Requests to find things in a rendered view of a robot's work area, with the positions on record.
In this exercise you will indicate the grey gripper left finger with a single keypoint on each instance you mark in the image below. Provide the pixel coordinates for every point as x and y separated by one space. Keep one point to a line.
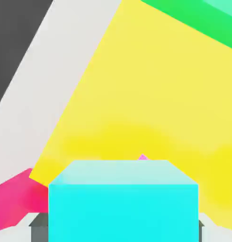
39 230

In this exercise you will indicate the large pink box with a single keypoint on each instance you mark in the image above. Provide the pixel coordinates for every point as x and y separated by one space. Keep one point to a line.
15 200

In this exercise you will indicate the large yellow box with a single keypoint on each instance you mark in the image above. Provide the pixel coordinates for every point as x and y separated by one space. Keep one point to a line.
146 90

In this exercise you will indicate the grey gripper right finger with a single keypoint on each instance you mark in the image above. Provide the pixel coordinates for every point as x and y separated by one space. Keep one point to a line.
212 233

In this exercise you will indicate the small magenta cube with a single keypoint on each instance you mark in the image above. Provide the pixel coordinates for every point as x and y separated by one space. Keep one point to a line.
142 157

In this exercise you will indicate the small cyan cube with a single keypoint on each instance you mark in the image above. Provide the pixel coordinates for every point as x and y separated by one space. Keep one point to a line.
123 211

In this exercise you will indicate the large green box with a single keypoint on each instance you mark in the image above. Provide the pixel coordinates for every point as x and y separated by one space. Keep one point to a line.
203 19

